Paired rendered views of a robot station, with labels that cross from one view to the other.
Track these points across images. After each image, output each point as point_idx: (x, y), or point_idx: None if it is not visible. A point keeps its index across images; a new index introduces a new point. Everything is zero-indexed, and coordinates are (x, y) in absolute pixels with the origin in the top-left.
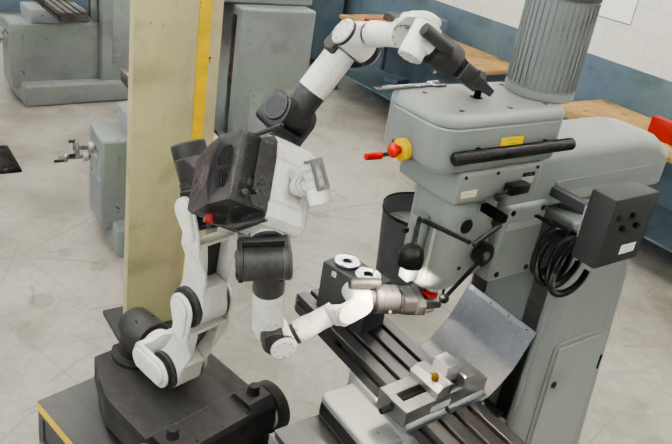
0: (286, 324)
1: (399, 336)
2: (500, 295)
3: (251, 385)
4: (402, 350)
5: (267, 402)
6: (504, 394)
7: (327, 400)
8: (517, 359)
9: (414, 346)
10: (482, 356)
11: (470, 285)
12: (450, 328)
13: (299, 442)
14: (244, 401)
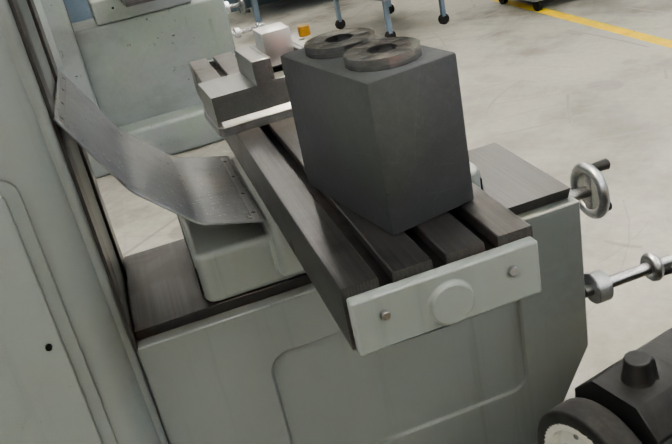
0: None
1: (284, 169)
2: (45, 75)
3: (645, 356)
4: (298, 148)
5: (597, 375)
6: (112, 232)
7: (470, 162)
8: (105, 116)
9: (265, 158)
10: (140, 157)
11: (57, 120)
12: (148, 191)
13: (524, 179)
14: (655, 356)
